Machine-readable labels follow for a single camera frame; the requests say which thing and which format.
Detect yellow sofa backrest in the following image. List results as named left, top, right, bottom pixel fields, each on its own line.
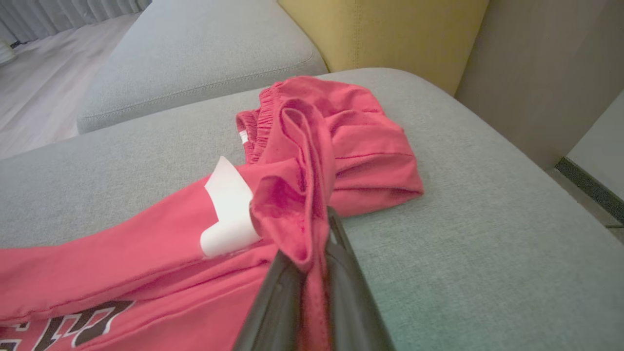
left=278, top=0, right=489, bottom=96

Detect grey pleated curtain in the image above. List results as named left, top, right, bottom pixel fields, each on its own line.
left=0, top=0, right=152, bottom=45

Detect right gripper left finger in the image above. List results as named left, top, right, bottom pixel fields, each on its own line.
left=233, top=249, right=311, bottom=351

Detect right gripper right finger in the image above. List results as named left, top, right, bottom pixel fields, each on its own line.
left=324, top=207, right=396, bottom=351

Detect dark baseboard strip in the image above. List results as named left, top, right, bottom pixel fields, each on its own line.
left=555, top=157, right=624, bottom=226

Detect large grey sofa seat cushion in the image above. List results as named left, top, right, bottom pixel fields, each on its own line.
left=0, top=67, right=624, bottom=351

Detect red basketball jersey black numbers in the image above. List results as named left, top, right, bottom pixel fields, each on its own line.
left=0, top=97, right=342, bottom=351

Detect red shorts white stripe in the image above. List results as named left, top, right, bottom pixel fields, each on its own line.
left=236, top=76, right=425, bottom=217

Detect small grey sofa cushion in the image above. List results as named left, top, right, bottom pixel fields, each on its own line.
left=77, top=0, right=329, bottom=135

